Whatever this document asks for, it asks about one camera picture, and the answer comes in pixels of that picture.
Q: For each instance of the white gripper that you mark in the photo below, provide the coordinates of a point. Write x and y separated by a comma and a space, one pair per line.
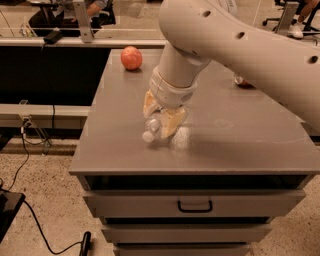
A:
170, 93

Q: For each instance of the clear plastic water bottle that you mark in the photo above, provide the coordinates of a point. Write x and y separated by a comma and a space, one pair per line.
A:
156, 128

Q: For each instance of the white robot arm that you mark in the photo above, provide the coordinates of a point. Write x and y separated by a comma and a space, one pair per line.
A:
199, 31

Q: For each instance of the red apple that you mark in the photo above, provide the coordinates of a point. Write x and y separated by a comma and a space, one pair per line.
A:
131, 58

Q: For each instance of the crushed orange soda can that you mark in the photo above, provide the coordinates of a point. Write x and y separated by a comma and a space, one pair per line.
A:
241, 82

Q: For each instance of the grey drawer cabinet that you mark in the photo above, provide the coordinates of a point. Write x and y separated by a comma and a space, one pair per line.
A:
240, 149

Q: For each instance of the black power adapter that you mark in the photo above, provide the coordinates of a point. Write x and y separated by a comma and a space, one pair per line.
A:
53, 37

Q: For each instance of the seated person in background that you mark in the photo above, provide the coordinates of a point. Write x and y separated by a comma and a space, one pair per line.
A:
63, 17

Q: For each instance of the white sneaker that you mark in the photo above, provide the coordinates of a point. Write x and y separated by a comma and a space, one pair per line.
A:
295, 31

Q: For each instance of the black office chair base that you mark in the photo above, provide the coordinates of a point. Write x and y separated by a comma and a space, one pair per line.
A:
306, 26

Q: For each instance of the black box on floor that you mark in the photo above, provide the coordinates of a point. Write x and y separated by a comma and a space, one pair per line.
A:
10, 204

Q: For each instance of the black drawer handle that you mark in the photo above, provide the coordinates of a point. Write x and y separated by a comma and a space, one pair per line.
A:
193, 208

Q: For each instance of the left metal railing post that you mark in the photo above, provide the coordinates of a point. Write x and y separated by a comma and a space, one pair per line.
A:
84, 24

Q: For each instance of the metal railing post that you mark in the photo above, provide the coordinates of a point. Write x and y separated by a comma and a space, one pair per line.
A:
286, 18
84, 24

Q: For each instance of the wall outlet with plugs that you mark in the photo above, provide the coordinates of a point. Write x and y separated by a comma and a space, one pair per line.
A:
26, 123

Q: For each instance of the right metal railing post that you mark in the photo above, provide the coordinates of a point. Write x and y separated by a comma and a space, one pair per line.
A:
286, 18

